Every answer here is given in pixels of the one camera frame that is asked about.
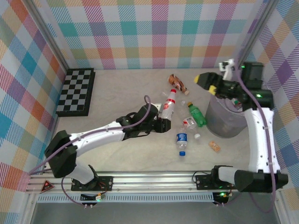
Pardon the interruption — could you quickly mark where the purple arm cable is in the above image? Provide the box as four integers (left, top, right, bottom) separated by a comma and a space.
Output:
216, 56, 280, 213
28, 94, 152, 207

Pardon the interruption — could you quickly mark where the white bottle red cap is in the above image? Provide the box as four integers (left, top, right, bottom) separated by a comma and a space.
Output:
161, 88, 178, 121

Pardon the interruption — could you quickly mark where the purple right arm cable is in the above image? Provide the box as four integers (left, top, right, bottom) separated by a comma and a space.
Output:
216, 56, 280, 213

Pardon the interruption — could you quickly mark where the white slotted cable duct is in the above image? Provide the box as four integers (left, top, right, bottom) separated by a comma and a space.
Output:
37, 192, 214, 203

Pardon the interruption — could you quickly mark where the green bottle yellow cap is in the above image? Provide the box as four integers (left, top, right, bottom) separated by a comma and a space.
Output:
186, 101, 208, 128

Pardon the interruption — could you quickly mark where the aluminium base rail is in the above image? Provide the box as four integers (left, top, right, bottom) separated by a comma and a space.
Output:
25, 171, 283, 194

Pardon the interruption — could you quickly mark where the grey waste bin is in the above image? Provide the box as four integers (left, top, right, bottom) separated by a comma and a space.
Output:
205, 93, 249, 139

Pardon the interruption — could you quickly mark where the blue label water bottle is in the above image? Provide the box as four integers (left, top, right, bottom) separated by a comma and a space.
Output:
175, 132, 189, 156

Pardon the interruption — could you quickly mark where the connector with green light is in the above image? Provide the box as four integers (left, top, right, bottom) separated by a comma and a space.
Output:
212, 191, 234, 206
80, 193, 106, 202

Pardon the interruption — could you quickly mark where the red white label bottle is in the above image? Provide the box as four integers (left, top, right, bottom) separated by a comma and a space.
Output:
182, 116, 202, 140

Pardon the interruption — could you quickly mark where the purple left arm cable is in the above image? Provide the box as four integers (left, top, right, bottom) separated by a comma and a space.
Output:
28, 94, 152, 207

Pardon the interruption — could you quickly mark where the small orange card box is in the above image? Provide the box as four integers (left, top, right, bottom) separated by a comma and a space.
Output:
208, 140, 221, 154

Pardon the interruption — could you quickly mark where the aluminium frame post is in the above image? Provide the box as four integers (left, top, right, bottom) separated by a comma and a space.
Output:
232, 0, 282, 70
23, 0, 72, 70

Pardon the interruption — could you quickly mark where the brown swirl drink bottle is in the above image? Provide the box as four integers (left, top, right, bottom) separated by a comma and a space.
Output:
168, 73, 190, 96

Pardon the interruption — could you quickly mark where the clear bottle white cap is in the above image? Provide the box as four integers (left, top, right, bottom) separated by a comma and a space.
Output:
179, 100, 191, 119

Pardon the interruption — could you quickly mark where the red triangle warning sign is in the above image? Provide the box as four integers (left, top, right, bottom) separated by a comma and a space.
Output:
39, 179, 54, 194

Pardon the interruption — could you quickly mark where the black grey chessboard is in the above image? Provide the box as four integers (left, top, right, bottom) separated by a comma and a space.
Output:
55, 67, 96, 118

